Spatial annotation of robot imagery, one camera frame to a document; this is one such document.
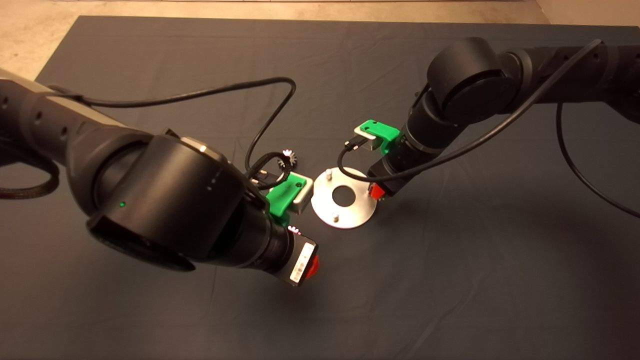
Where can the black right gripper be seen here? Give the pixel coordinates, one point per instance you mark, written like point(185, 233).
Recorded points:
point(387, 172)

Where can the green left camera mount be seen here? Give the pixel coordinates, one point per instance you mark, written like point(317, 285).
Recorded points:
point(282, 197)

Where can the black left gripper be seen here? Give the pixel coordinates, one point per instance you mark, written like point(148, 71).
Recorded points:
point(292, 261)

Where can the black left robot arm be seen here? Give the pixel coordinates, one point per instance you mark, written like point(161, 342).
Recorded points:
point(165, 200)

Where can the silver left camera box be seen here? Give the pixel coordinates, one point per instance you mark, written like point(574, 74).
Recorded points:
point(306, 192)

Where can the round metal carrier plate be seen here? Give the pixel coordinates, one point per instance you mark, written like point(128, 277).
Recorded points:
point(350, 215)

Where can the silver camera box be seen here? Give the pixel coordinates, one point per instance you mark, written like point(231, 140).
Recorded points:
point(306, 192)
point(371, 144)

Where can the dark grey table cloth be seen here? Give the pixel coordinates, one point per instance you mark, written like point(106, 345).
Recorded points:
point(400, 300)

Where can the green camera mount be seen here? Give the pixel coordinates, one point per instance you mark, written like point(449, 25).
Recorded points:
point(282, 197)
point(382, 131)

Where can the green right camera mount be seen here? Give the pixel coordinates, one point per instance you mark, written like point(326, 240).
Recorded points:
point(382, 131)

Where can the silver right camera box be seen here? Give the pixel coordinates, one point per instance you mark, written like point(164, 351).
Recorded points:
point(371, 144)

